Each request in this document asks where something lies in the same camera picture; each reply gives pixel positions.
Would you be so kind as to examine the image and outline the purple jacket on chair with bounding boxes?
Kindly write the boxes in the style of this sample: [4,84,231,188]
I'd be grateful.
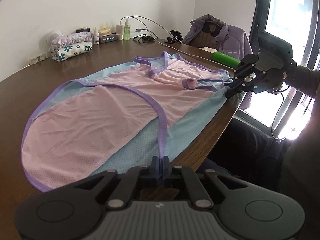
[182,13,258,111]

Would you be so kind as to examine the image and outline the white power strip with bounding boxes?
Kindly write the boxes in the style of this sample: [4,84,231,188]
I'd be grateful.
[29,52,50,66]

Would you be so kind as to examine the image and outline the green cylindrical case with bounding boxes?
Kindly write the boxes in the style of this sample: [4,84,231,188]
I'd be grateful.
[212,51,240,69]

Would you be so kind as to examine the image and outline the white charging cable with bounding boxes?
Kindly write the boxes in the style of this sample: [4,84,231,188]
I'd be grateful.
[120,15,231,68]

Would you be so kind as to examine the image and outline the person's right hand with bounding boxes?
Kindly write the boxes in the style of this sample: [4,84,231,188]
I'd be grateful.
[270,72,287,93]

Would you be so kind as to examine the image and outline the dark green labelled box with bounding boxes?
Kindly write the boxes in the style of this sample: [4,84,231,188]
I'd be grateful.
[99,34,117,44]

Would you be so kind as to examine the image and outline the pink floral folded cloth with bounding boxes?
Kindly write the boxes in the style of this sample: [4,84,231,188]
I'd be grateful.
[51,31,92,49]

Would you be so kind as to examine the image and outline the person's right forearm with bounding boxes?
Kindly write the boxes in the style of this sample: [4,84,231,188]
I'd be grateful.
[285,66,320,99]

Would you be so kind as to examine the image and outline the white teal floral folded cloth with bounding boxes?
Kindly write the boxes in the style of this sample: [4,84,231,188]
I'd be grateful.
[51,42,92,62]

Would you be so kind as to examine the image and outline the pink blue purple mesh garment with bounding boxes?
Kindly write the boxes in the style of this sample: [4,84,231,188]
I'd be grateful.
[21,52,231,191]

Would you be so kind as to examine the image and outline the white round lamp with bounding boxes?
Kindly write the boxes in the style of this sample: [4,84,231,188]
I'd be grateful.
[46,30,63,45]

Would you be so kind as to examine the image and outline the small white dropper bottle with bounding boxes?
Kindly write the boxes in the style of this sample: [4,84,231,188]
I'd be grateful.
[93,27,100,45]

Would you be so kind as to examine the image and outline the green liquid bottle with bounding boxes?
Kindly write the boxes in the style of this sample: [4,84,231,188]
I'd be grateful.
[123,18,131,41]

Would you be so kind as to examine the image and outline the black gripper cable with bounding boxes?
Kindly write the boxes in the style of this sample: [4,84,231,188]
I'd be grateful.
[269,83,316,143]

